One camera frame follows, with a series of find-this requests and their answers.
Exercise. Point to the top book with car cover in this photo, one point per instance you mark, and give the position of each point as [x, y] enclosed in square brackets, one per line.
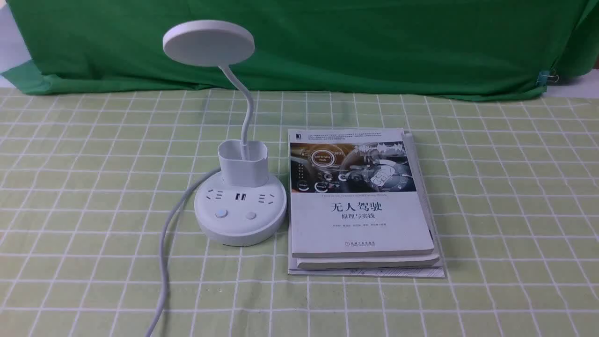
[355, 220]

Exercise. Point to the bottom thin white booklet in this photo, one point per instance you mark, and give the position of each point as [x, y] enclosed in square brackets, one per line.
[435, 274]

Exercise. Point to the white desk lamp with sockets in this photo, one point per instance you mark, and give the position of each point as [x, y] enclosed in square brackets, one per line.
[240, 203]

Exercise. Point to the teal binder clip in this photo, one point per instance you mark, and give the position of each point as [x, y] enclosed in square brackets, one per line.
[546, 78]

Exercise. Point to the green backdrop cloth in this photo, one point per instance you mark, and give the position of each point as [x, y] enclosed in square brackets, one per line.
[473, 50]

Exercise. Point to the green checkered tablecloth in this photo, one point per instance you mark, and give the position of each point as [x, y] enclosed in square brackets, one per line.
[88, 180]

